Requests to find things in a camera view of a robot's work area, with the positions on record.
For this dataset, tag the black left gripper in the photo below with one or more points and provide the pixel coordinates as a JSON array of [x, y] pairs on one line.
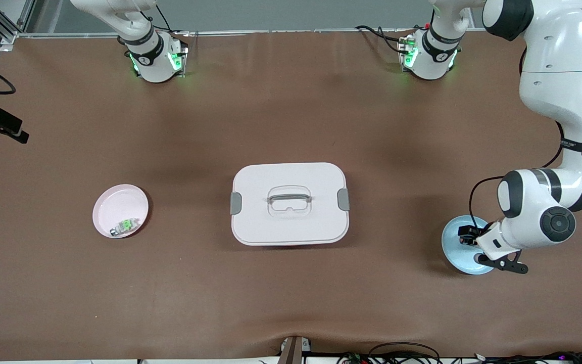
[[473, 236]]

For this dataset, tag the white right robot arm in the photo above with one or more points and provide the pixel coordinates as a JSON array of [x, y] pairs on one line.
[[152, 55]]

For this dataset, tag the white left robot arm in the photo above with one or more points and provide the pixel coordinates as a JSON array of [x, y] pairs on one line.
[[553, 65]]

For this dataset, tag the light blue round plate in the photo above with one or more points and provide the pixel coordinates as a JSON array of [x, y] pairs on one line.
[[457, 260]]

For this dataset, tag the pink round plate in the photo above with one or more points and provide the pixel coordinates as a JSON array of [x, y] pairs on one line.
[[114, 202]]

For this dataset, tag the pink box with white lid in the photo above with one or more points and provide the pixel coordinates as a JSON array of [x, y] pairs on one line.
[[291, 227]]

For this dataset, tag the brown table mat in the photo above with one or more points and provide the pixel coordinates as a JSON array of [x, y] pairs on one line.
[[291, 101]]

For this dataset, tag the green push-button switch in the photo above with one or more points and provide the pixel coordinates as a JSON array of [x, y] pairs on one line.
[[127, 225]]

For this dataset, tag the grey metal bracket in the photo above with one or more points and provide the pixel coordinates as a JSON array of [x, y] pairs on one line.
[[293, 351]]

